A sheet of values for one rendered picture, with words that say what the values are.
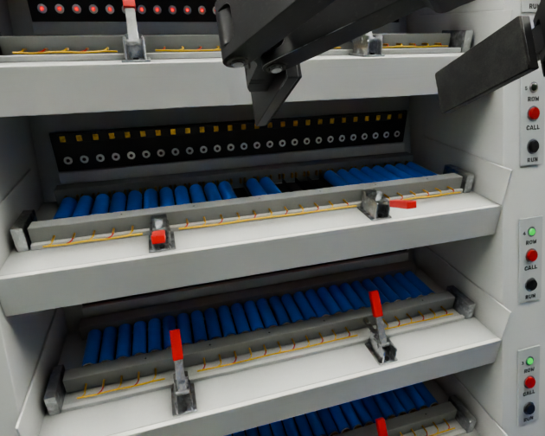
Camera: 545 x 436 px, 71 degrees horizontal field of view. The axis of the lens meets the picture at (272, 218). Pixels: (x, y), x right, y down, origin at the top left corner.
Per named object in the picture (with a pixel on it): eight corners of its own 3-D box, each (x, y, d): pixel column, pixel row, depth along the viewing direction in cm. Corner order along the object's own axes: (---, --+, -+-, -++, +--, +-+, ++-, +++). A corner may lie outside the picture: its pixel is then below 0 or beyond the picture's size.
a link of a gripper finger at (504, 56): (518, 15, 20) (529, 15, 21) (433, 73, 27) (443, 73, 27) (528, 68, 20) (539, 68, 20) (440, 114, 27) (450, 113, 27)
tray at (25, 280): (494, 234, 53) (513, 169, 49) (5, 317, 38) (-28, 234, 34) (409, 184, 71) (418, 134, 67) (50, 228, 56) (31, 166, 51)
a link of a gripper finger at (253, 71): (296, 41, 15) (222, 42, 15) (267, 92, 20) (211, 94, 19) (291, 6, 15) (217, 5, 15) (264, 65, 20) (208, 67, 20)
